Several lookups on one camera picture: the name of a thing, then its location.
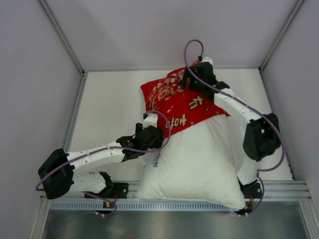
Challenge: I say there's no red printed pillowcase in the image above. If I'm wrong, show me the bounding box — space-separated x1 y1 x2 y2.
141 68 229 138

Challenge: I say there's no white pillow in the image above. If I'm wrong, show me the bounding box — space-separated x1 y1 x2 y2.
137 115 245 211

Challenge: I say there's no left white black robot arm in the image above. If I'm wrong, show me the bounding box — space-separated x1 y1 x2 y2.
38 123 164 200

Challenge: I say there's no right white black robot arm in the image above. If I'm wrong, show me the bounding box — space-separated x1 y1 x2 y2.
181 61 281 191

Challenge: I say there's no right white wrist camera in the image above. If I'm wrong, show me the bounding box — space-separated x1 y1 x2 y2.
198 56 214 66

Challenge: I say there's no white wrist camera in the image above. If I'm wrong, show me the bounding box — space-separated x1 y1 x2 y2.
142 113 158 128
198 56 214 66

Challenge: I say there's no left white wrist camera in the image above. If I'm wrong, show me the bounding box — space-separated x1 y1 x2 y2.
142 113 158 128

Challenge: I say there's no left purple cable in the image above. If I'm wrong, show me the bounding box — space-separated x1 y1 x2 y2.
36 111 173 217

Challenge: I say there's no purple cable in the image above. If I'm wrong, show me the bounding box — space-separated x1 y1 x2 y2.
183 39 285 217
36 111 173 217

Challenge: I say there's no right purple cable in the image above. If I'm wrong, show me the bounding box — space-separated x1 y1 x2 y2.
183 39 285 217

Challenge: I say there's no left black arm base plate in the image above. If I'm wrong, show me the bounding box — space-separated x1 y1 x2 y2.
90 183 129 199

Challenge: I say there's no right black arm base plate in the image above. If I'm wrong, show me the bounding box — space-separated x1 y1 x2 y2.
239 180 262 199

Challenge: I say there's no right aluminium frame post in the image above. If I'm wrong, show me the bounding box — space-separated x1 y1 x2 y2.
258 0 307 74

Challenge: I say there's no aluminium frame post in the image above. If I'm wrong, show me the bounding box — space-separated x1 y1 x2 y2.
38 0 85 76
258 0 307 74

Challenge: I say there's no slotted grey cable duct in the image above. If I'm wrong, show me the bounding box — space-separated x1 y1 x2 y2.
50 200 231 212

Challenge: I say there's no aluminium mounting rail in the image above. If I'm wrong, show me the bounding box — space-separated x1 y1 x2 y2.
41 180 312 200

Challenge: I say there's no left aluminium frame post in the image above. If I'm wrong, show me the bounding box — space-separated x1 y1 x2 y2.
38 0 85 76

